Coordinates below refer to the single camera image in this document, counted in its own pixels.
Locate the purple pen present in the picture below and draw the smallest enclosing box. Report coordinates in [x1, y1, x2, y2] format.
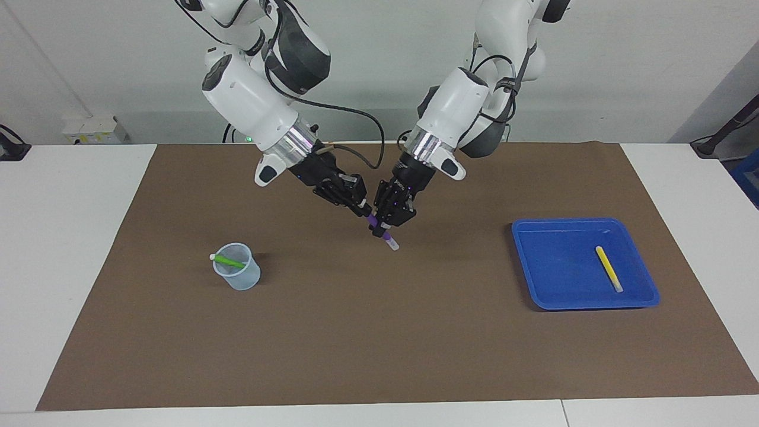
[358, 204, 400, 251]

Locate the yellow pen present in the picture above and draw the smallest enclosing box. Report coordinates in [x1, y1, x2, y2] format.
[595, 246, 624, 294]

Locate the blue plastic tray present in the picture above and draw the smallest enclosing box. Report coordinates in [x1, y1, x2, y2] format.
[511, 218, 661, 311]

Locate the brown table mat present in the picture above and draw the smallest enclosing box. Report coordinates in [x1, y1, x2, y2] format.
[36, 141, 759, 412]

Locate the translucent plastic cup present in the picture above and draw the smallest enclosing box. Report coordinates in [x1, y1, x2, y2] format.
[212, 242, 261, 291]

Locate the black stand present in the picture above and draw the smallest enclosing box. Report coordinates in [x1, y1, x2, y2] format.
[691, 92, 759, 160]

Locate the blue crate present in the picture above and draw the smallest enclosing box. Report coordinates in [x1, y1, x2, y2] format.
[731, 148, 759, 208]

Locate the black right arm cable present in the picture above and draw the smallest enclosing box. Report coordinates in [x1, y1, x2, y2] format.
[264, 0, 387, 170]

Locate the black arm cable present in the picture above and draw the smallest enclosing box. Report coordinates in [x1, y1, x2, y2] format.
[264, 0, 387, 170]
[471, 24, 538, 119]

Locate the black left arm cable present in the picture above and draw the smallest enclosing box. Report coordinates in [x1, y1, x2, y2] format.
[471, 24, 538, 119]

